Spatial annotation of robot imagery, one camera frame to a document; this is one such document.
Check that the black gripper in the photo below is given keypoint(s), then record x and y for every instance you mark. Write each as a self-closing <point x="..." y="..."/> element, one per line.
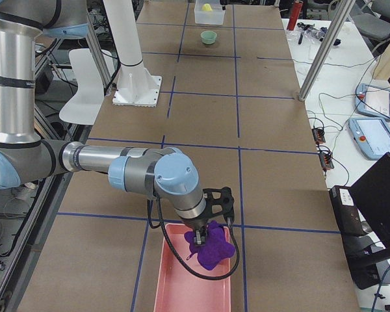
<point x="195" y="225"/>

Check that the purple cloth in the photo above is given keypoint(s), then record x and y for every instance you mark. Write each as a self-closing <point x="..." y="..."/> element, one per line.
<point x="215" y="249"/>

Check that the yellow plastic cup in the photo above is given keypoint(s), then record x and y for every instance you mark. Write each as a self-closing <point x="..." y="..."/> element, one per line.
<point x="206" y="8"/>

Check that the black power box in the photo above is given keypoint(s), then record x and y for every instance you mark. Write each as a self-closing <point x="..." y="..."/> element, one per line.
<point x="346" y="213"/>

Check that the translucent white plastic box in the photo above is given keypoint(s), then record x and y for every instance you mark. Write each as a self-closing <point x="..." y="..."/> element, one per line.
<point x="216" y="17"/>

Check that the pink plastic tray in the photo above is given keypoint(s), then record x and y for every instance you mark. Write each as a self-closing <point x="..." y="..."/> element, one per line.
<point x="179" y="290"/>

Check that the orange black connector lower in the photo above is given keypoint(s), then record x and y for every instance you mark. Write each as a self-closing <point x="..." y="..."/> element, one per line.
<point x="326" y="161"/>

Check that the orange black connector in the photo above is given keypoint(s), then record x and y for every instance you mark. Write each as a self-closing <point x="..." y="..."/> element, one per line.
<point x="326" y="161"/>
<point x="318" y="135"/>

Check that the orange black connector upper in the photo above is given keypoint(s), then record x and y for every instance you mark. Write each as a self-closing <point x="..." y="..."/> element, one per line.
<point x="318" y="135"/>

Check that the black monitor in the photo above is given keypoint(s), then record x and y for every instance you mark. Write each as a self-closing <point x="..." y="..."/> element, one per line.
<point x="371" y="195"/>

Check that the green ceramic bowl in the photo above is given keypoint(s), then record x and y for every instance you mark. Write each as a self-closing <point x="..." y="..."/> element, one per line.
<point x="208" y="37"/>

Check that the lower teach pendant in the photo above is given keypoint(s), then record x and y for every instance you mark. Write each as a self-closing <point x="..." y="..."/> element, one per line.
<point x="372" y="136"/>

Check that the teach pendant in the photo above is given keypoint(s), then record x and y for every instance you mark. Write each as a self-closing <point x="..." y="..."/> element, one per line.
<point x="372" y="136"/>
<point x="373" y="101"/>

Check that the upper teach pendant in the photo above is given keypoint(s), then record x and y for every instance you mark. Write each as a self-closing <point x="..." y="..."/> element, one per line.
<point x="373" y="101"/>

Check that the clear plastic bag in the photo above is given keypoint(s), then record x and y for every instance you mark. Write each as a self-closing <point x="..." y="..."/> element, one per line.
<point x="311" y="31"/>

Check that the red cylinder bottle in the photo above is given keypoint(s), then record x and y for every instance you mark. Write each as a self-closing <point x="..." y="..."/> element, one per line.
<point x="295" y="12"/>

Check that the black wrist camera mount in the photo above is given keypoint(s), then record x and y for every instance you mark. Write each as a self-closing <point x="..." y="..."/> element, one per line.
<point x="219" y="202"/>

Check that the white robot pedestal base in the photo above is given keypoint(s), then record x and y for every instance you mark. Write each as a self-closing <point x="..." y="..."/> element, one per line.
<point x="135" y="85"/>

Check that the aluminium frame post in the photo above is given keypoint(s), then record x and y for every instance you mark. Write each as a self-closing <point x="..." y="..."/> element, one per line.
<point x="325" y="47"/>

